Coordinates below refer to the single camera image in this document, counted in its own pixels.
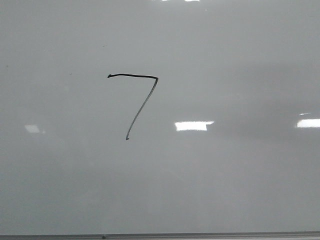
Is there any white glossy whiteboard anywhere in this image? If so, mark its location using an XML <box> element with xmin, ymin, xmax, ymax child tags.
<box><xmin>0</xmin><ymin>0</ymin><xmax>320</xmax><ymax>235</ymax></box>

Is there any grey aluminium whiteboard frame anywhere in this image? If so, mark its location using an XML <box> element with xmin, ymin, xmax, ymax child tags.
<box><xmin>0</xmin><ymin>231</ymin><xmax>320</xmax><ymax>240</ymax></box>

